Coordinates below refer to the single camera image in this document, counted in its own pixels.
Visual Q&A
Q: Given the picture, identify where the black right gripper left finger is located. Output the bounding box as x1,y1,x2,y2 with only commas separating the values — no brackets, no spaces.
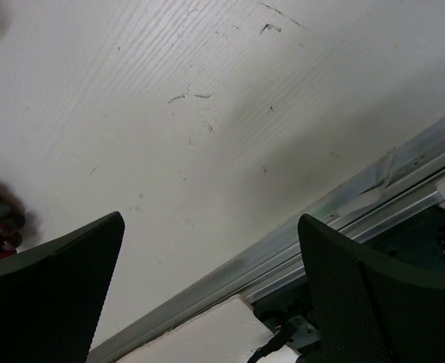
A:
0,212,125,362

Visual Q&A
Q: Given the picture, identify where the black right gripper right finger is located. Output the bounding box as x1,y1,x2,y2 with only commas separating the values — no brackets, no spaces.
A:
298,214,445,362

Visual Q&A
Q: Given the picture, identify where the black cable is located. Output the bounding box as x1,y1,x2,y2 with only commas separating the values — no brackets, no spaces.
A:
247,328,295,363

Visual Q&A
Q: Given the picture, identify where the aluminium table edge rail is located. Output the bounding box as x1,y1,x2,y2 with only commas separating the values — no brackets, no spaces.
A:
87,116,445,362

